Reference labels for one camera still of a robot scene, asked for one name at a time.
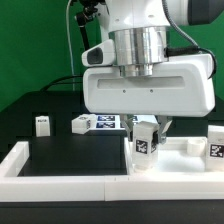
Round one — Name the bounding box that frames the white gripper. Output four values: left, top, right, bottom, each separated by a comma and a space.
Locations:
83, 54, 215, 144

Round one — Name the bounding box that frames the white square tabletop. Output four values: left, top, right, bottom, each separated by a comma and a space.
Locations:
125, 136, 224, 174

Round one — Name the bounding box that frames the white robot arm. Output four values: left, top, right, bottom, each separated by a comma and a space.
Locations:
76, 0, 224, 143

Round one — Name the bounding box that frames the AprilTag marker sheet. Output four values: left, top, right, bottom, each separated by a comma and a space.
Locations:
95, 115, 157, 130

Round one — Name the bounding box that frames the white U-shaped fence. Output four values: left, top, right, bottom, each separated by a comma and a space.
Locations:
0, 142, 224, 202

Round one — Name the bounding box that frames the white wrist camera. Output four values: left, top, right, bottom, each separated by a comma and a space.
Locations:
82, 39, 116, 67

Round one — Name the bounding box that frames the grey hanging cable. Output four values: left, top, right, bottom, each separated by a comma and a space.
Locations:
65, 0, 76, 92

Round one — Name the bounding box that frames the black cable bundle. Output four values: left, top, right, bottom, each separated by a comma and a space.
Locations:
39, 74, 84, 93

